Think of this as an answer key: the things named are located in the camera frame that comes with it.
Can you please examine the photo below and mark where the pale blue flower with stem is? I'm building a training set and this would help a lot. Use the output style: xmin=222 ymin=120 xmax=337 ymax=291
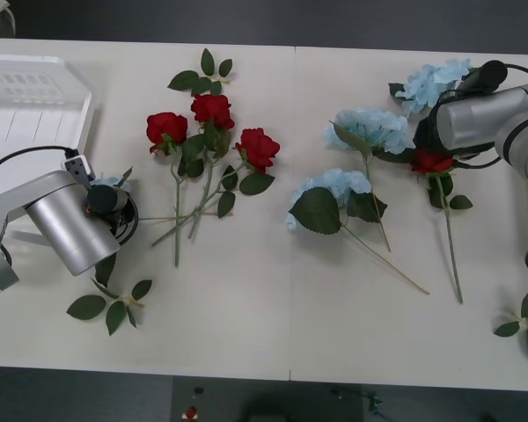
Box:
xmin=90 ymin=165 xmax=224 ymax=287
xmin=324 ymin=108 xmax=417 ymax=253
xmin=285 ymin=168 xmax=431 ymax=295
xmin=387 ymin=59 xmax=473 ymax=119

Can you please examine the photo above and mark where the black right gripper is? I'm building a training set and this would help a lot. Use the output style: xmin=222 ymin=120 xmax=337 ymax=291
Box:
xmin=413 ymin=105 xmax=441 ymax=153

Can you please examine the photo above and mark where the grey base with red buttons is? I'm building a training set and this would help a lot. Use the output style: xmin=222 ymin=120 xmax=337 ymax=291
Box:
xmin=171 ymin=375 xmax=291 ymax=422

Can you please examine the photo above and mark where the shallow white box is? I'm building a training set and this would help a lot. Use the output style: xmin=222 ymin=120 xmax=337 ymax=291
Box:
xmin=0 ymin=54 xmax=96 ymax=247

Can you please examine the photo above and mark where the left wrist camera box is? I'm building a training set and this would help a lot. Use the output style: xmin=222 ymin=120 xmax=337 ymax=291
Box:
xmin=61 ymin=151 xmax=93 ymax=188

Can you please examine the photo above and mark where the red rose with green stem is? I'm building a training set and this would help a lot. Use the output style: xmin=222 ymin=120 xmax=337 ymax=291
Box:
xmin=409 ymin=148 xmax=474 ymax=305
xmin=150 ymin=127 xmax=282 ymax=247
xmin=145 ymin=112 xmax=206 ymax=268
xmin=180 ymin=92 xmax=238 ymax=241

